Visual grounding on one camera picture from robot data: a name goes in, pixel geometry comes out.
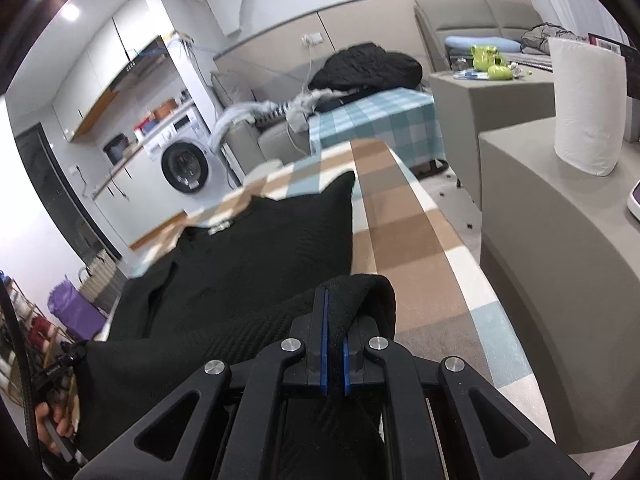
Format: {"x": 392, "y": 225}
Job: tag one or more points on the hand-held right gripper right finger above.
{"x": 346, "y": 360}

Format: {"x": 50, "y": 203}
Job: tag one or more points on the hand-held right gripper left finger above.
{"x": 325, "y": 330}

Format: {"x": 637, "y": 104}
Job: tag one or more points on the black knit sweater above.
{"x": 250, "y": 270}

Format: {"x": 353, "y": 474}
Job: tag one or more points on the grey white clothes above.
{"x": 312, "y": 102}

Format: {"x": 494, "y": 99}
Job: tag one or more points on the person's left hand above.
{"x": 62, "y": 422}

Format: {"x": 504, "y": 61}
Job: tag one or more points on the shoe rack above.
{"x": 35, "y": 330}

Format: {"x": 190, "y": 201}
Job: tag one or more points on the purple bag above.
{"x": 75, "y": 310}

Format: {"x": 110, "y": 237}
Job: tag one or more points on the woven basket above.
{"x": 102, "y": 280}

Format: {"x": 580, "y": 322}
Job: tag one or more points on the dark door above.
{"x": 60, "y": 195}

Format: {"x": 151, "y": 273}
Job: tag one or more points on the grey sofa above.
{"x": 270, "y": 142}

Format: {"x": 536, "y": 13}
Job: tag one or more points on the kitchen counter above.
{"x": 127, "y": 185}

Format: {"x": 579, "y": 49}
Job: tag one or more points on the white washing machine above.
{"x": 185, "y": 165}

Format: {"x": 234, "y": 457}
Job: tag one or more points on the teal checked cloth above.
{"x": 390, "y": 120}

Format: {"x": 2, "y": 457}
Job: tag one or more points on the black white striped cushion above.
{"x": 272, "y": 112}

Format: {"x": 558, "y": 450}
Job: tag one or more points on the white blue blanket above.
{"x": 232, "y": 120}

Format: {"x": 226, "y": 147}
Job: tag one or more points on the black pot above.
{"x": 115, "y": 149}

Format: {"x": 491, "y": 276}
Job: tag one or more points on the grey cabinet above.
{"x": 500, "y": 105}
{"x": 575, "y": 260}

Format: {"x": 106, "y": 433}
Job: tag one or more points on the black quilted coat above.
{"x": 370, "y": 67}

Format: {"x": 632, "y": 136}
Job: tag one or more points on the red container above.
{"x": 143, "y": 127}

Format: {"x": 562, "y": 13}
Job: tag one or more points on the brown pot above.
{"x": 163, "y": 111}

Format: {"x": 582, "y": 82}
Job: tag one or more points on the small lime green toy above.
{"x": 498, "y": 72}

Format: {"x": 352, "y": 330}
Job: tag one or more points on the large lime green toy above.
{"x": 485, "y": 56}

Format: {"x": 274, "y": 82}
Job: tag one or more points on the range hood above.
{"x": 140, "y": 67}

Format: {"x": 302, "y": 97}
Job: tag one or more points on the light blue pillow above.
{"x": 480, "y": 44}

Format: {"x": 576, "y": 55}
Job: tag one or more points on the white device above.
{"x": 636, "y": 202}

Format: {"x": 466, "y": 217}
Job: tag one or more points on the white paper towel roll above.
{"x": 587, "y": 110}

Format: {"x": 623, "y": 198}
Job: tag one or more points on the beige padded headboard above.
{"x": 500, "y": 15}

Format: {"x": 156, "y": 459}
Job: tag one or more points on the grey padded jacket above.
{"x": 542, "y": 37}

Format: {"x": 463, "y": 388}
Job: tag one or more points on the ceiling spotlight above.
{"x": 70, "y": 10}

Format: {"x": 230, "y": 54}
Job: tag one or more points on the black box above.
{"x": 607, "y": 42}

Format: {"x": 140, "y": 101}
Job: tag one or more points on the wall socket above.
{"x": 313, "y": 39}

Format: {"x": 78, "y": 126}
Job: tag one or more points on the white wall cabinets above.
{"x": 95, "y": 75}

